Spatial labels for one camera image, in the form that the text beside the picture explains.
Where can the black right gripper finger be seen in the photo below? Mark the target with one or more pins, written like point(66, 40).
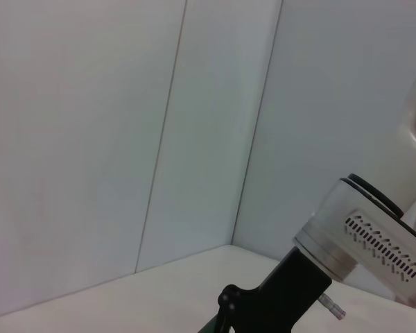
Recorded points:
point(219, 324)

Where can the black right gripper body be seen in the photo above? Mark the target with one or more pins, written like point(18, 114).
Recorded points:
point(284, 298)

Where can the right gripper silver plug post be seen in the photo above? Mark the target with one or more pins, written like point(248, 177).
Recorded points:
point(333, 307)

